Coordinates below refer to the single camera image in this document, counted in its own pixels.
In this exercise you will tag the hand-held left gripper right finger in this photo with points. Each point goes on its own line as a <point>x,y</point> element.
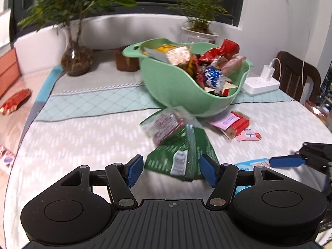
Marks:
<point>209,170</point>

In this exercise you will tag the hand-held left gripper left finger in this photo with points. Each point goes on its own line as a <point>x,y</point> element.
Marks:
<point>134,171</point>

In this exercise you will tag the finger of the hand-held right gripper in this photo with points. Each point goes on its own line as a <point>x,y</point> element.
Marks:
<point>285,161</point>

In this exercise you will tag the green clear snack bag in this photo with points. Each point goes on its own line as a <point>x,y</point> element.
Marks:
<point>181,147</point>

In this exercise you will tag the green plastic bowl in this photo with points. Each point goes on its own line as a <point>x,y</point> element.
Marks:
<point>168,88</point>

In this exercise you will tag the blue foil chocolate ball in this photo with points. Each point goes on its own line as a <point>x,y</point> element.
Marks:
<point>212,75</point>

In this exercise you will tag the red white print snack packet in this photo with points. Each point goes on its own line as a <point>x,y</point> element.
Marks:
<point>223,49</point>

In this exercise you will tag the yellow orange snack packet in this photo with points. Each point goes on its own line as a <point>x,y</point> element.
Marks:
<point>166,48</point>

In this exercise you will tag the small pink packet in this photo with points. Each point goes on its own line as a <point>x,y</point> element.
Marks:
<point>249,136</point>

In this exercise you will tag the white patterned tablecloth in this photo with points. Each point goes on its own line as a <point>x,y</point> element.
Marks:
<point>90,140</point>

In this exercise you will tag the red wrapped snack bar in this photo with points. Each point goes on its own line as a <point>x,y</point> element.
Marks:
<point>240,124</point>

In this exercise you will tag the teal quilted table runner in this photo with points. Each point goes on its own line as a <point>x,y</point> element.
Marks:
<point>98,101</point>

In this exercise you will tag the white power strip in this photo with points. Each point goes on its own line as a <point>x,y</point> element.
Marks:
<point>262,85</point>

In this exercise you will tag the dark wooden chair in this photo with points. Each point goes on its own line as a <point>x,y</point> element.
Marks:
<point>288,75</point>

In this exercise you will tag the white charger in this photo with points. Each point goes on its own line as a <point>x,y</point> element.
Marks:
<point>267,72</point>

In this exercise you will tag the brown wooden cup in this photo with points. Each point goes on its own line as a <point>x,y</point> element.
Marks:
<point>125,61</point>

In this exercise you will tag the plant in glass vase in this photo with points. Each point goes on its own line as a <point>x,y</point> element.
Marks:
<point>76,62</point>

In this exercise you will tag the pink flat packet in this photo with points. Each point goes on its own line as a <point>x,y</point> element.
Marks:
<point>6,158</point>

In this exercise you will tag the plant in white pot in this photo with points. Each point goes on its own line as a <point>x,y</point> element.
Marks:
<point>199,35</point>

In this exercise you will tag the red foil snack packet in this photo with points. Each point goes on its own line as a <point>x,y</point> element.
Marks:
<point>15,101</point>

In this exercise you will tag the orange storage boxes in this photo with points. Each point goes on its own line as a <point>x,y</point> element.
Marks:
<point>9,70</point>

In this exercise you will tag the white open box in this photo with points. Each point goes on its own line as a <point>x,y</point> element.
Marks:
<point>4,28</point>

